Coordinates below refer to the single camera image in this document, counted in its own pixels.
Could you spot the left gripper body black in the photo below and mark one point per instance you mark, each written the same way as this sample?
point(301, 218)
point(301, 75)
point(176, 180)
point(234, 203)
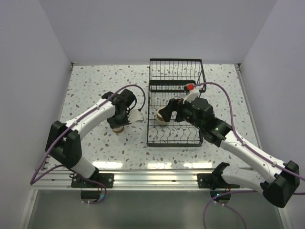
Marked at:
point(119, 119)

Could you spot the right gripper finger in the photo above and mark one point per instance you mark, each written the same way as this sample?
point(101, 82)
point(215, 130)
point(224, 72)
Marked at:
point(166, 112)
point(181, 116)

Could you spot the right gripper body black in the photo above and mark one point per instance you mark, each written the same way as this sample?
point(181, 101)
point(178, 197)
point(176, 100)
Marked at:
point(186, 108)

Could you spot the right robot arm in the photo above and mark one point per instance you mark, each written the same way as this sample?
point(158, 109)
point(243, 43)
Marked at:
point(274, 178)

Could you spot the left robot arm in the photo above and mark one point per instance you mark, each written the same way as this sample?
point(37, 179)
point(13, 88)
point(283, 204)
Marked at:
point(64, 140)

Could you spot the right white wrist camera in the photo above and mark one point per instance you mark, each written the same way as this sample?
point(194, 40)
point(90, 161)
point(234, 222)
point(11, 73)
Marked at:
point(191, 93)

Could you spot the black wire dish rack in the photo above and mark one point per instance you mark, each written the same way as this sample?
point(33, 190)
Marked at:
point(167, 77)

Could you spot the aluminium mounting rail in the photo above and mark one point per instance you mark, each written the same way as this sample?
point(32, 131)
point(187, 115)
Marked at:
point(179, 179)

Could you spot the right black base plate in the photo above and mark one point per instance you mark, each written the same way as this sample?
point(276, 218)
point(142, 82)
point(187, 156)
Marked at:
point(209, 181)

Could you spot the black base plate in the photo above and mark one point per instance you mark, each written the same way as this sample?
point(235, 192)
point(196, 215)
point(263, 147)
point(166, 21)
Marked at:
point(107, 179)
point(209, 181)

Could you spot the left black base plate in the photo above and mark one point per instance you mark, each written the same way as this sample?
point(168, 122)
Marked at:
point(107, 179)

